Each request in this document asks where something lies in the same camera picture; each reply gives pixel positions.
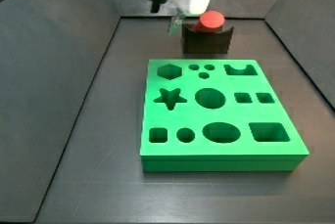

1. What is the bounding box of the red oval cylinder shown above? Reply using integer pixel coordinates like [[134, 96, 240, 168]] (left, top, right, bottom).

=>
[[193, 11, 225, 32]]

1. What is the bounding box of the black curved fixture block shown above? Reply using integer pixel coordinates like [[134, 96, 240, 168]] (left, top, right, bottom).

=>
[[182, 23, 235, 54]]

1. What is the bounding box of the green shape sorter board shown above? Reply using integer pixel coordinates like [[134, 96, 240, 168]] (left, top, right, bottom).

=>
[[140, 60, 308, 172]]

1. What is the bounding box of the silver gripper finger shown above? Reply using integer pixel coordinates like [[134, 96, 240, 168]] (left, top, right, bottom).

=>
[[169, 13, 185, 36]]

